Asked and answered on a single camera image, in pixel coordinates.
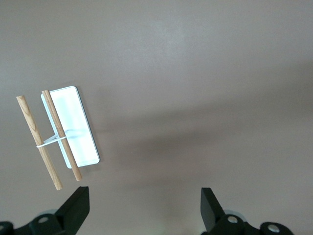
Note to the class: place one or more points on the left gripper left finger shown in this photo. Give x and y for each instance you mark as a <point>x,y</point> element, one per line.
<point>73,210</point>

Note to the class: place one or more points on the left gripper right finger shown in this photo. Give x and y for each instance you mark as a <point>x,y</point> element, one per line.
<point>212,213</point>

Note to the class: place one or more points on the white rack with wooden bars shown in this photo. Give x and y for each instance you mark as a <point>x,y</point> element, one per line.
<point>73,122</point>

